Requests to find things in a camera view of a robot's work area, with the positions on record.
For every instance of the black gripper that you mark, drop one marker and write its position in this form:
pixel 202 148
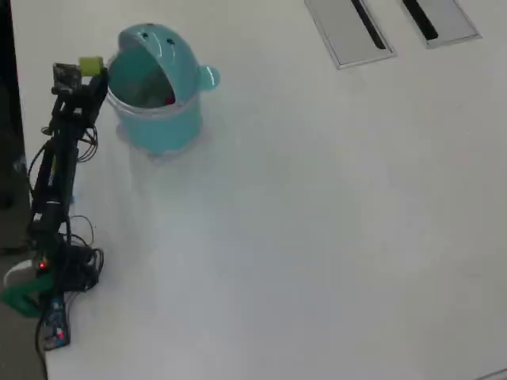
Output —
pixel 75 109

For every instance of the green lego block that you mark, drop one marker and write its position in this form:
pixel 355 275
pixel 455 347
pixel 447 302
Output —
pixel 92 65

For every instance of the red lego block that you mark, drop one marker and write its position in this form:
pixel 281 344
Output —
pixel 170 99

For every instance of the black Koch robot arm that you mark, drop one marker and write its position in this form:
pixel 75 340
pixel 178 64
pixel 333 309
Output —
pixel 55 178

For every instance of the teal whale-shaped bin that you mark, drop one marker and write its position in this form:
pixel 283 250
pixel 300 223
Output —
pixel 158 126

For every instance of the white round object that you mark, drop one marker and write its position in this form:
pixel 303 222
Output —
pixel 16 271

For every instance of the green table clamp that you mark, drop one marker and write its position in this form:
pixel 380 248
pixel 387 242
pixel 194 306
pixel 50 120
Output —
pixel 21 297

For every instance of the blue controller circuit board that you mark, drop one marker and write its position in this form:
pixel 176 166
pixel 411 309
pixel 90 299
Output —
pixel 56 328

